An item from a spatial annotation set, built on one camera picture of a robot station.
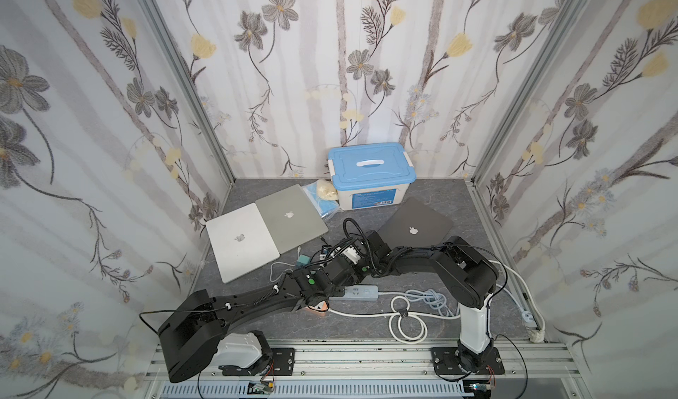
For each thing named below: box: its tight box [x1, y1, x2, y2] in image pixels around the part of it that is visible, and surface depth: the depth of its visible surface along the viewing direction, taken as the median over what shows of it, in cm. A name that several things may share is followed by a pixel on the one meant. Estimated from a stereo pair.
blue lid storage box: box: [327, 142, 417, 211], surface depth 104 cm
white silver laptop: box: [205, 203, 280, 284], surface depth 100 cm
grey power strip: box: [342, 285, 379, 301], surface depth 86 cm
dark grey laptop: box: [377, 196, 455, 249], surface depth 110 cm
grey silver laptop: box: [255, 183, 330, 255], surface depth 110 cm
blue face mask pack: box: [302, 180, 340, 219], surface depth 112 cm
